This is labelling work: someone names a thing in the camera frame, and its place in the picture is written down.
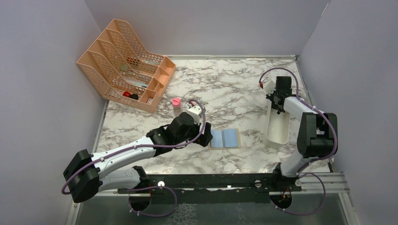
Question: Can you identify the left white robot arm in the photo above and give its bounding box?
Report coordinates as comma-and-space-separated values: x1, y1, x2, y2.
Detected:
61, 112, 213, 203

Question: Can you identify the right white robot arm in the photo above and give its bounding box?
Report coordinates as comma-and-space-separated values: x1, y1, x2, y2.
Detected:
262, 76, 337, 191

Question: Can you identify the pink capped small bottle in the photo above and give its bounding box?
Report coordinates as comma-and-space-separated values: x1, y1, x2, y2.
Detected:
171, 97, 183, 117

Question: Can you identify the white oblong tray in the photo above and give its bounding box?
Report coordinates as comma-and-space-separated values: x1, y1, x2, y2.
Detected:
263, 101, 290, 149

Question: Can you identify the black round object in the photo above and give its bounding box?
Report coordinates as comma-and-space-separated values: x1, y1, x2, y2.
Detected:
130, 94, 139, 100

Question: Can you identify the red round object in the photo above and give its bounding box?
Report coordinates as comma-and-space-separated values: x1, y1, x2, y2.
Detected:
122, 91, 130, 98

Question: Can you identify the peach mesh file organizer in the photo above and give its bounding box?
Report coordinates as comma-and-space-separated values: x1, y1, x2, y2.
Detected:
77, 19, 176, 113

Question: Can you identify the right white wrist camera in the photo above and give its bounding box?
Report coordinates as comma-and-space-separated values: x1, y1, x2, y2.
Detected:
261, 76, 276, 94

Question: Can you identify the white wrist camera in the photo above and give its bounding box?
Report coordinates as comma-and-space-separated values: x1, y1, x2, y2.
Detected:
186, 105, 203, 124
261, 76, 276, 94

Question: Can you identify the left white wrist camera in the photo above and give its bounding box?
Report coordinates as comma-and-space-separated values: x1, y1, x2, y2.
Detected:
186, 105, 203, 124

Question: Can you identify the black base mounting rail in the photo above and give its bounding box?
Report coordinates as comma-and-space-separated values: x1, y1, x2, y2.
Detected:
116, 172, 302, 206

